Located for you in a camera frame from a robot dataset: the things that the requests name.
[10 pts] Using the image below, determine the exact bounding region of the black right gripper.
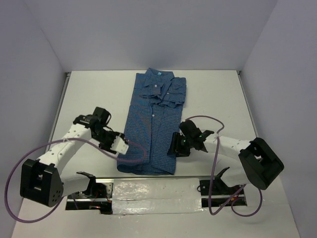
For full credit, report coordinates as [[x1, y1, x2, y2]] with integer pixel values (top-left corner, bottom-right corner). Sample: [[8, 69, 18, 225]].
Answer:
[[167, 131, 194, 157]]

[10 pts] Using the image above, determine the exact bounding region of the blue checked long sleeve shirt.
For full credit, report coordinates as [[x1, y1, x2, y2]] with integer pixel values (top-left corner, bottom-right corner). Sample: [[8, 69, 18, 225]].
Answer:
[[117, 68, 186, 176]]

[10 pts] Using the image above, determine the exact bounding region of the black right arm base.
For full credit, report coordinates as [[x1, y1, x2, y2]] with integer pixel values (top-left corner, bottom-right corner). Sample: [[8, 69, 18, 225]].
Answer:
[[196, 177, 247, 208]]

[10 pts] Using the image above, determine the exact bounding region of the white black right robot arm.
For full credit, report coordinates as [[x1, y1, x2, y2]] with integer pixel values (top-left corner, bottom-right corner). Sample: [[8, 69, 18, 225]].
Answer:
[[167, 120, 284, 194]]

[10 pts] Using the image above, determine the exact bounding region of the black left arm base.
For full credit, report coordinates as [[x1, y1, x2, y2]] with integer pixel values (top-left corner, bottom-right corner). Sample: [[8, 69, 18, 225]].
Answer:
[[65, 182, 113, 215]]

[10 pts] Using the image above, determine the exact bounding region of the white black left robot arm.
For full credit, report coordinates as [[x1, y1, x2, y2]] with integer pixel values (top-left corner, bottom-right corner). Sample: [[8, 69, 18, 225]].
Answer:
[[20, 107, 129, 207]]

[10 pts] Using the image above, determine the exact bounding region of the silver tape patch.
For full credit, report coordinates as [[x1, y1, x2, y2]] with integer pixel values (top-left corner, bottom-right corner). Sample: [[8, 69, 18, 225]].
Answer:
[[112, 178, 203, 215]]

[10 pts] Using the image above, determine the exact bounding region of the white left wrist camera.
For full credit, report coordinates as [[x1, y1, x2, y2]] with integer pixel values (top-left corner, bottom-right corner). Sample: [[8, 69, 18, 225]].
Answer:
[[110, 136, 129, 155]]

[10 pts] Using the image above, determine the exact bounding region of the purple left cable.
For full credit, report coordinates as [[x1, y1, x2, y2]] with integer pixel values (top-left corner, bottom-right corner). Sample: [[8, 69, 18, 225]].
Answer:
[[4, 140, 148, 223]]

